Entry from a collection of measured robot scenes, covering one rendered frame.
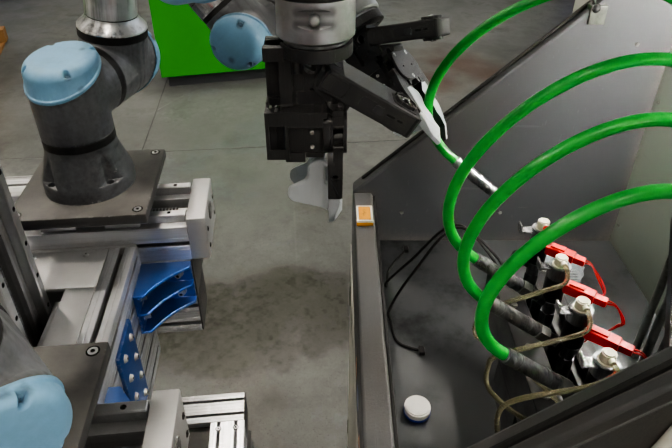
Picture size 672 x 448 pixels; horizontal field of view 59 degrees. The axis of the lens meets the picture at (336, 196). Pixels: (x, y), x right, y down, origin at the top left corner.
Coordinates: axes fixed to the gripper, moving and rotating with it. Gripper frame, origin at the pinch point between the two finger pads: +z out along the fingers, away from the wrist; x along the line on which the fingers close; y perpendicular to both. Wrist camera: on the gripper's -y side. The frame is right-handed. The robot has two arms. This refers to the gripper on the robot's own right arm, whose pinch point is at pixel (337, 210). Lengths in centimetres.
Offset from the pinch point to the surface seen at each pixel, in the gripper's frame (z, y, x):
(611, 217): 31, -56, -43
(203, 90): 120, 89, -314
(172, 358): 120, 57, -84
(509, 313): 11.5, -20.3, 4.8
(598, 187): 24, -52, -43
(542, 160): -9.2, -20.3, 4.6
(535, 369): 12.0, -21.3, 12.7
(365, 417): 25.3, -3.5, 9.0
